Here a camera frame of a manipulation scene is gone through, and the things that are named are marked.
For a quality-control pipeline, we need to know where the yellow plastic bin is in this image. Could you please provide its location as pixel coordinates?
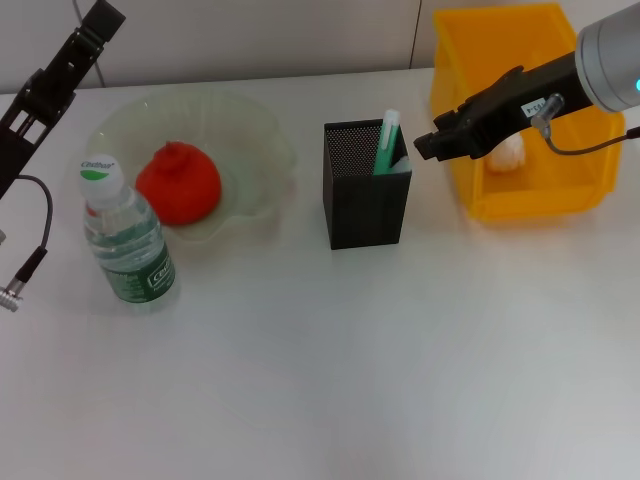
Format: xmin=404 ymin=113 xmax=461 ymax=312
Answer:
xmin=430 ymin=2 xmax=627 ymax=224

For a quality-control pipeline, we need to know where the red-orange fruit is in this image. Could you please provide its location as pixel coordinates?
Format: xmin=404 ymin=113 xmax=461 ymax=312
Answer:
xmin=135 ymin=141 xmax=223 ymax=227

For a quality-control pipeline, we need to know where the white paper ball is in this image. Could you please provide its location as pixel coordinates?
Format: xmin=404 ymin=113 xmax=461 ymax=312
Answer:
xmin=486 ymin=130 xmax=528 ymax=173

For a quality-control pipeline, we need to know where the clear water bottle green label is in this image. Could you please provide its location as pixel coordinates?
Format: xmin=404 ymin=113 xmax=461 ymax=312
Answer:
xmin=75 ymin=153 xmax=179 ymax=316

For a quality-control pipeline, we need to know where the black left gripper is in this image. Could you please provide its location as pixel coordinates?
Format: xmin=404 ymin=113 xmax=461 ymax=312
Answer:
xmin=0 ymin=0 xmax=127 ymax=202

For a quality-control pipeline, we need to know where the black mesh pen holder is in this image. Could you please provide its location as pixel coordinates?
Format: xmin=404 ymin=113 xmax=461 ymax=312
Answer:
xmin=322 ymin=118 xmax=414 ymax=251

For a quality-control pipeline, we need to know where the green pen white tip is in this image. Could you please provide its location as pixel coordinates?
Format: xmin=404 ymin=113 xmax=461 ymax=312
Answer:
xmin=371 ymin=109 xmax=402 ymax=177

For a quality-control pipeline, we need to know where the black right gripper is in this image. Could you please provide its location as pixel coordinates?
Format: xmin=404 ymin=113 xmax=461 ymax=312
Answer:
xmin=413 ymin=48 xmax=595 ymax=163

